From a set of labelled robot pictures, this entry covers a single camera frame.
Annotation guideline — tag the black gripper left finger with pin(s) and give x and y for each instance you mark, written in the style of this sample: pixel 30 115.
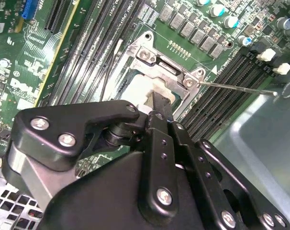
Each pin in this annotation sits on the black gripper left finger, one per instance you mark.
pixel 51 124

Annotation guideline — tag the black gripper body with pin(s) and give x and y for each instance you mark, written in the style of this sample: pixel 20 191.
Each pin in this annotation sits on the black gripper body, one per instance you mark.
pixel 99 198

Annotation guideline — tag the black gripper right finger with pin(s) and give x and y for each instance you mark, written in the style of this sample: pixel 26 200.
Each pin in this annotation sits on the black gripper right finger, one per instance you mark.
pixel 204 167

